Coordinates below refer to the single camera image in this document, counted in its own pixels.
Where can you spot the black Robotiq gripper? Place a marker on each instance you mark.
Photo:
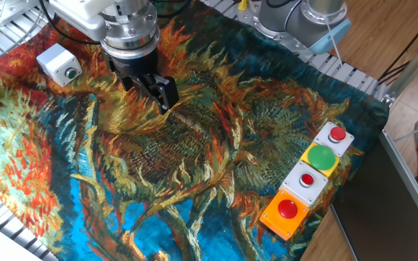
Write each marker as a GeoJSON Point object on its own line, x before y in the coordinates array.
{"type": "Point", "coordinates": [133, 65]}

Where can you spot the white box small green button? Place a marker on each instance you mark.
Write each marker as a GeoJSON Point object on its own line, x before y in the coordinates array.
{"type": "Point", "coordinates": [54, 59]}

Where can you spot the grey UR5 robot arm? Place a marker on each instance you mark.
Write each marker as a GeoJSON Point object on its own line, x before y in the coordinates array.
{"type": "Point", "coordinates": [131, 25]}

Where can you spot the white box small red button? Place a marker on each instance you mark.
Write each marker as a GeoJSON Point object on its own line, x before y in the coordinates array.
{"type": "Point", "coordinates": [299, 190]}

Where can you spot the yellow box big green button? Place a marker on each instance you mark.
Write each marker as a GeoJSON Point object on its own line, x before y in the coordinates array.
{"type": "Point", "coordinates": [321, 157]}

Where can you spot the orange box big red button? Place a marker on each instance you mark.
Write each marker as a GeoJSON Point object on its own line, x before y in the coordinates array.
{"type": "Point", "coordinates": [278, 223]}

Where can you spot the white box red mushroom button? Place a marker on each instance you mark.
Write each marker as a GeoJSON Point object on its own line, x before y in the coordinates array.
{"type": "Point", "coordinates": [337, 134]}

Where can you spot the sunflower painting print cloth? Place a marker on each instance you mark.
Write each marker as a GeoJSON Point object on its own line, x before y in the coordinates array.
{"type": "Point", "coordinates": [194, 145]}

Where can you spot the yellow plastic clip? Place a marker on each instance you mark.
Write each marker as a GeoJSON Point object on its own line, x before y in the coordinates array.
{"type": "Point", "coordinates": [242, 4]}

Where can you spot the aluminium mounting plate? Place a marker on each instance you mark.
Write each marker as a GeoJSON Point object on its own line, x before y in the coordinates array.
{"type": "Point", "coordinates": [9, 11]}

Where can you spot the dark grey panel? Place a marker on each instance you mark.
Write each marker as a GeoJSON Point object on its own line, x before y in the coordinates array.
{"type": "Point", "coordinates": [376, 210]}

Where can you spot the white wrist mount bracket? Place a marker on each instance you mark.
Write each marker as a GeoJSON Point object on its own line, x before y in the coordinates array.
{"type": "Point", "coordinates": [82, 18]}

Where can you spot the aluminium frame profile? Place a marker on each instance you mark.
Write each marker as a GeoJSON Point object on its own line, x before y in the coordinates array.
{"type": "Point", "coordinates": [416, 65]}

